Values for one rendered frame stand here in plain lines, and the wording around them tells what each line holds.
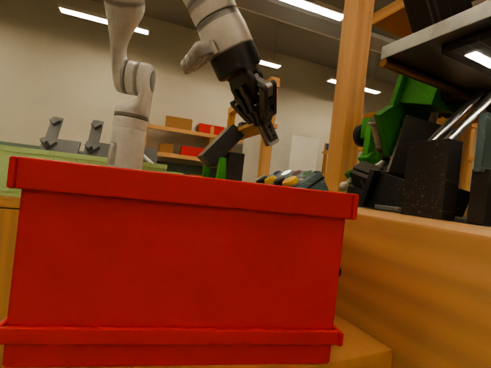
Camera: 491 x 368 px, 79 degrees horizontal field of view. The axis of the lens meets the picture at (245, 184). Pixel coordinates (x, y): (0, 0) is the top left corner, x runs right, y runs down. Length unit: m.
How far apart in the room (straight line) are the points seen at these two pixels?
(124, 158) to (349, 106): 0.92
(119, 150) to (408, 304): 0.74
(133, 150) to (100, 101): 6.90
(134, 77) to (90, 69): 7.06
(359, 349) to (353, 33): 1.32
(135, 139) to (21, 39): 7.55
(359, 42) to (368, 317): 1.24
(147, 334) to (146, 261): 0.04
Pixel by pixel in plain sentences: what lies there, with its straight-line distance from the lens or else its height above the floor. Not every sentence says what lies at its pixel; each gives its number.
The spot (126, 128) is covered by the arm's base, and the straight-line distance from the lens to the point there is 0.88.
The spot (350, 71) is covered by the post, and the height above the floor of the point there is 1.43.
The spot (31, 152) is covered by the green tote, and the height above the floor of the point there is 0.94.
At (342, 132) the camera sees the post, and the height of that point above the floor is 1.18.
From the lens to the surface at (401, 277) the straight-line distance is 0.35.
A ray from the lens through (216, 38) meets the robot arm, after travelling 0.48.
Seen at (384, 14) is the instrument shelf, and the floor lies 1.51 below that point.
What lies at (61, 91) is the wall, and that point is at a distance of 7.91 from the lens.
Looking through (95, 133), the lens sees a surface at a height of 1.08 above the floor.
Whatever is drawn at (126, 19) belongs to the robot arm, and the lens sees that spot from 0.85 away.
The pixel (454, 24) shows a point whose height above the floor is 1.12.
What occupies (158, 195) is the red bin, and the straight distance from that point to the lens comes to 0.19.
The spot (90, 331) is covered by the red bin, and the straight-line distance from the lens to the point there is 0.21.
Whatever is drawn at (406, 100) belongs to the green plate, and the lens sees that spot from 0.68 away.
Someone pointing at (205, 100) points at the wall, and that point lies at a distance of 7.92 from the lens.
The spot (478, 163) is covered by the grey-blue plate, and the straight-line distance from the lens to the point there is 0.47.
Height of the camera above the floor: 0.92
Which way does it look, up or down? level
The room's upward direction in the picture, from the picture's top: 6 degrees clockwise
